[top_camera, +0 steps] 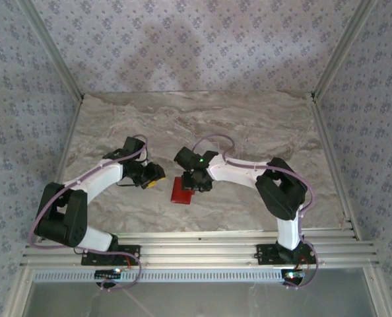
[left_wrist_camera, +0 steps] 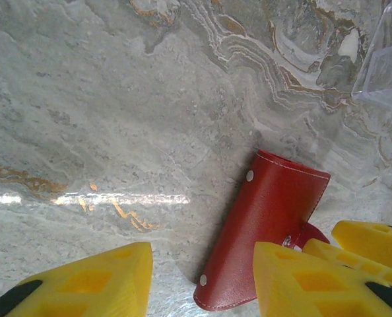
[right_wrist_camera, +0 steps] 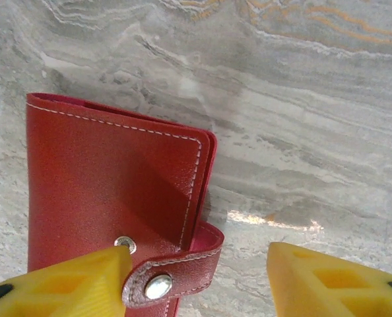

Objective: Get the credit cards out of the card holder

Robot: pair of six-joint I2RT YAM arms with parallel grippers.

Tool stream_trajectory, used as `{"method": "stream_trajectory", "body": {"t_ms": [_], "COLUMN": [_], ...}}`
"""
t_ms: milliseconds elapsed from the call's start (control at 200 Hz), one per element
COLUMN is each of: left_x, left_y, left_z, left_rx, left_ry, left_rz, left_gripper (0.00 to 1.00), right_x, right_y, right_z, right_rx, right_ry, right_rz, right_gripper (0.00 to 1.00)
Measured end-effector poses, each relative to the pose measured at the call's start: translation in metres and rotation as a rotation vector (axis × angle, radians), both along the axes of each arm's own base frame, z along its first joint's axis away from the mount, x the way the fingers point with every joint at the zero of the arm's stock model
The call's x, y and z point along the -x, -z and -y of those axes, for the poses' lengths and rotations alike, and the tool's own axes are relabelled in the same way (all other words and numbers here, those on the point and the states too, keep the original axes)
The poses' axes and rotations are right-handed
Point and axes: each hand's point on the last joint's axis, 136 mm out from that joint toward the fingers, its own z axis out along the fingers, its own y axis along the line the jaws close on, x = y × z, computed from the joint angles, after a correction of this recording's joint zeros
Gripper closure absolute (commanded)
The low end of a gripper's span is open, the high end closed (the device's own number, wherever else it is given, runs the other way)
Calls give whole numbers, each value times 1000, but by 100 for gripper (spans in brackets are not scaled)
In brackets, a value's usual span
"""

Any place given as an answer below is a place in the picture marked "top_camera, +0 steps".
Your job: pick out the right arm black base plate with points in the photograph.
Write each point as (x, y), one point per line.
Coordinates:
(265, 252)

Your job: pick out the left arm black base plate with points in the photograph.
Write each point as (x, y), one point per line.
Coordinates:
(130, 251)

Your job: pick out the aluminium corner post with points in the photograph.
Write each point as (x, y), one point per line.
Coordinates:
(54, 49)
(340, 49)

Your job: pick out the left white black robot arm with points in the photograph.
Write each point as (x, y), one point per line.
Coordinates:
(100, 175)

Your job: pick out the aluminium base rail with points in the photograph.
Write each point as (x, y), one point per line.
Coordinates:
(199, 251)

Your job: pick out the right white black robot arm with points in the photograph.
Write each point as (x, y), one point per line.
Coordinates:
(235, 171)

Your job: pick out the aluminium side rail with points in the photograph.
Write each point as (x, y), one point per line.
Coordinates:
(335, 165)
(69, 138)

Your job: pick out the red card holder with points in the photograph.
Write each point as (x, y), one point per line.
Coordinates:
(179, 195)

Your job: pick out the aluminium frame leg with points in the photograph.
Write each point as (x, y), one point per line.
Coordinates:
(20, 290)
(376, 290)

